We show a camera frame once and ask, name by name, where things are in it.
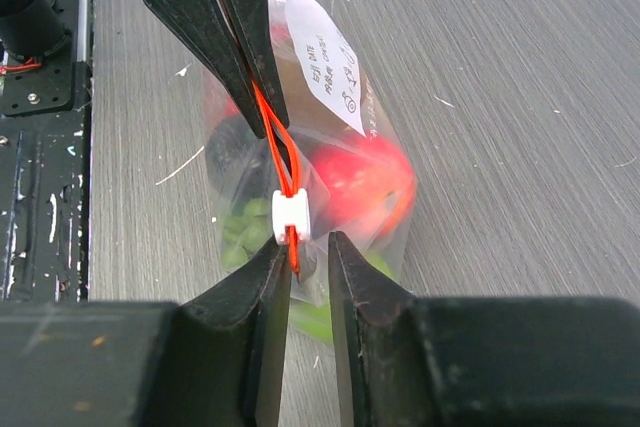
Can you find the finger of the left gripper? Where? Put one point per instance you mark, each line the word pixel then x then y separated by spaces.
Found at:
pixel 201 26
pixel 250 24

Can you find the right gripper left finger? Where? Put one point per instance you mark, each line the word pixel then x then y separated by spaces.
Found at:
pixel 216 360

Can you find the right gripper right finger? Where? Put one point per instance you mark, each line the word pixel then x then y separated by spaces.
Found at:
pixel 404 360

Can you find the green apple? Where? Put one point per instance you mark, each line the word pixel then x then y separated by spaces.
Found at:
pixel 314 321

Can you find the red apple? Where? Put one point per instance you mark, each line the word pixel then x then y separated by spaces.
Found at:
pixel 370 182

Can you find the clear zip top bag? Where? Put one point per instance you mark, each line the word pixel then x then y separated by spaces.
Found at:
pixel 302 30

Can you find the orange brown fruit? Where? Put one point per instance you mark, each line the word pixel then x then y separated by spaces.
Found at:
pixel 304 109

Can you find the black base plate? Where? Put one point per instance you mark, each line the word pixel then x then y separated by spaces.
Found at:
pixel 45 173

